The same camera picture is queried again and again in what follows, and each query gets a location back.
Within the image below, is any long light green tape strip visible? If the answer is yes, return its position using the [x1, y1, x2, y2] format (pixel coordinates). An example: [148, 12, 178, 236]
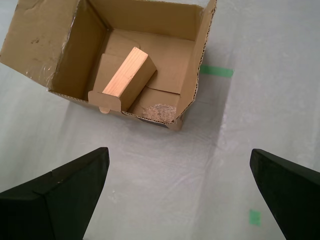
[199, 64, 235, 78]

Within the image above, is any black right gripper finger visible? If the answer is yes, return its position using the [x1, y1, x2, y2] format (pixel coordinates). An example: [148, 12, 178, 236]
[0, 146, 110, 240]
[249, 148, 320, 240]

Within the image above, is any light wooden block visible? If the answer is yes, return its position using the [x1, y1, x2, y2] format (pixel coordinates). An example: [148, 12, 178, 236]
[101, 46, 158, 113]

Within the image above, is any white plastic table cover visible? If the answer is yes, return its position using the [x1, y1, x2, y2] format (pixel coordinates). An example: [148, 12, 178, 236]
[0, 0, 320, 240]

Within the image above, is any speckled pinkish rock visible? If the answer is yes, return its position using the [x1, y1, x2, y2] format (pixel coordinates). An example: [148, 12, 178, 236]
[141, 103, 177, 125]

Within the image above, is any light green tape marker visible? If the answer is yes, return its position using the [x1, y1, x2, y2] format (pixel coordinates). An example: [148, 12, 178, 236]
[249, 209, 262, 226]

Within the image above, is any brown cardboard box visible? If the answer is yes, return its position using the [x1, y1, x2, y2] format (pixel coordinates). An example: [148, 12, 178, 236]
[0, 0, 218, 132]

